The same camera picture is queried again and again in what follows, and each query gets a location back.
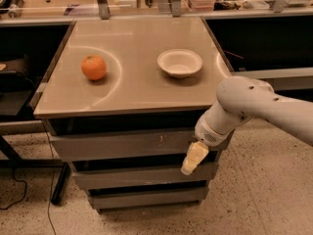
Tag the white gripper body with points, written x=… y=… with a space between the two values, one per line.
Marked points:
x=208 y=132

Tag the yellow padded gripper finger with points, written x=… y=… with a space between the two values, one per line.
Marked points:
x=197 y=151

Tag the grey top drawer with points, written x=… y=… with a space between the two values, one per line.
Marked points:
x=98 y=138

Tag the grey drawer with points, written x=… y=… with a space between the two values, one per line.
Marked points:
x=140 y=171
x=147 y=195
x=98 y=138

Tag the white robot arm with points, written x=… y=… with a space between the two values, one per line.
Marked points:
x=239 y=99

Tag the grey bottom drawer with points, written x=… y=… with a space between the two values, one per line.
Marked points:
x=147 y=195

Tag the grey drawer cabinet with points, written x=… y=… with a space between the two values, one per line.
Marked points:
x=135 y=89

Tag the grey middle drawer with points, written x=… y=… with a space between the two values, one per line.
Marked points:
x=140 y=171

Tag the white paper bowl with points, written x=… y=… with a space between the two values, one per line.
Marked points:
x=179 y=63

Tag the orange fruit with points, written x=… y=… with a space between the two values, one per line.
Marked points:
x=93 y=67

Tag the black table leg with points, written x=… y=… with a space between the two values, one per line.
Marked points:
x=14 y=161

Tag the black tool on bench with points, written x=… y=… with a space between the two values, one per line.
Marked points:
x=13 y=8

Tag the metal frame post left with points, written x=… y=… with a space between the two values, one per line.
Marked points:
x=103 y=7

